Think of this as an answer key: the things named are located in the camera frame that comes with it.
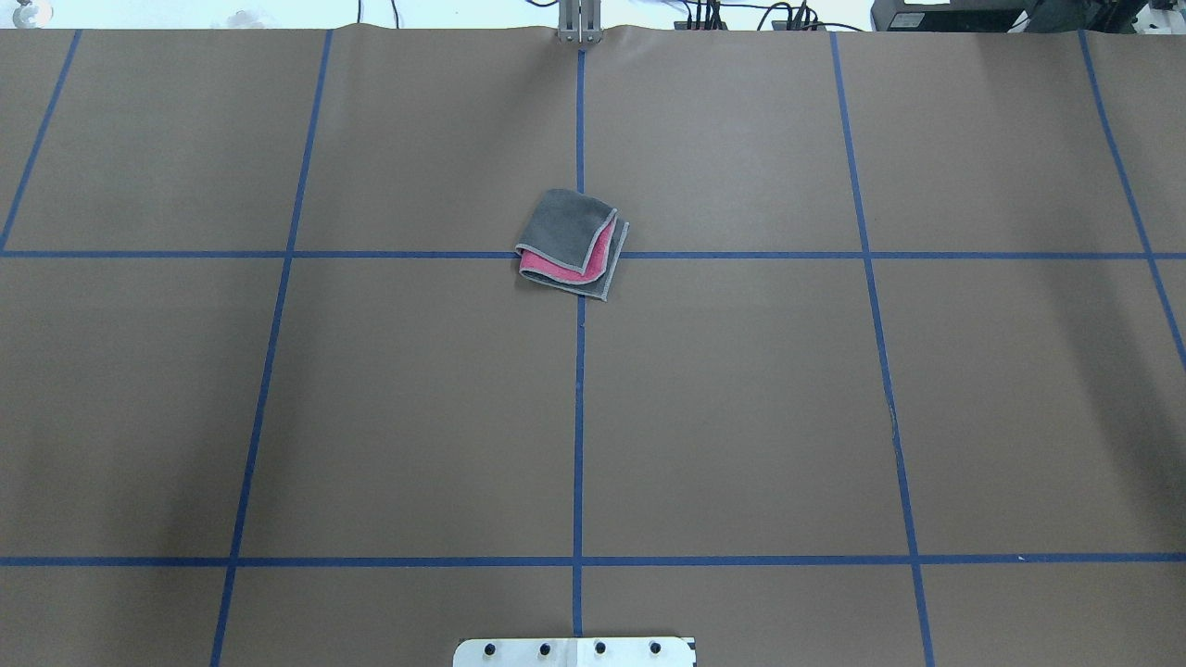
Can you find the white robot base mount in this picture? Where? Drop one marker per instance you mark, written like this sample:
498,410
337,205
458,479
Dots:
577,651

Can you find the pink towel with grey edge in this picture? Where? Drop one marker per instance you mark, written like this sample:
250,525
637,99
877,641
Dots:
572,242

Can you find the blue tape line lengthwise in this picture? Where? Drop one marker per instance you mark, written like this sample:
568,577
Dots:
577,558

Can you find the blue tape line crosswise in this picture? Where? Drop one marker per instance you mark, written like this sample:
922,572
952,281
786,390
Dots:
428,255

